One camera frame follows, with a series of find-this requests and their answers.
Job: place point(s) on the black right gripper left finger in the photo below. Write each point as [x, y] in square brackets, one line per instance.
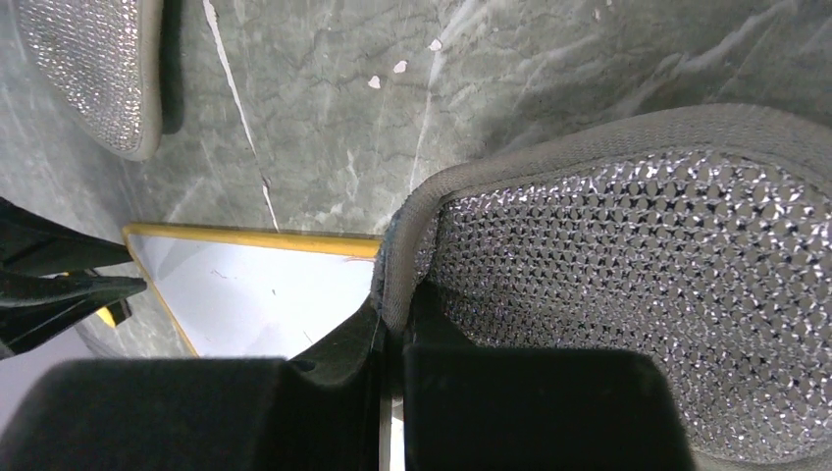
[317, 411]

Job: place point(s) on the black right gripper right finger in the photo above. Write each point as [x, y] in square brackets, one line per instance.
[468, 407]

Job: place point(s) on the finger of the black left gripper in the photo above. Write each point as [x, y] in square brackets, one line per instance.
[35, 310]
[35, 246]

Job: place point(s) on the yellow framed whiteboard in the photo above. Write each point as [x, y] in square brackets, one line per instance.
[238, 294]

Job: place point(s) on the grey blue scrubbing sponge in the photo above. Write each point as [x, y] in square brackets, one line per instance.
[699, 236]

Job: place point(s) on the yellow black sponge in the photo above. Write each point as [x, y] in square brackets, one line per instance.
[112, 315]

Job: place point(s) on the grey silver scrubbing sponge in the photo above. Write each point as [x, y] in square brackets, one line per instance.
[101, 58]

